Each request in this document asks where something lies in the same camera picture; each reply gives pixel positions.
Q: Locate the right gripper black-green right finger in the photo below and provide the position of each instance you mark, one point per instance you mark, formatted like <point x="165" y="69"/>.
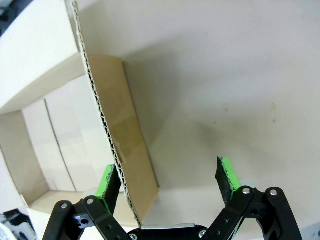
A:
<point x="228" y="180"/>

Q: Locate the black and white item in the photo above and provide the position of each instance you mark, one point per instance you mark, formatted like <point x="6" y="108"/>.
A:
<point x="15" y="222"/>

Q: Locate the brown cardboard shipping box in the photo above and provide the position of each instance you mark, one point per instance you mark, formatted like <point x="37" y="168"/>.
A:
<point x="112" y="100"/>

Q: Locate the right gripper black-green left finger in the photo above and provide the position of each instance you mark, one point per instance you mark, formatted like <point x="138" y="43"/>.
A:
<point x="108" y="185"/>

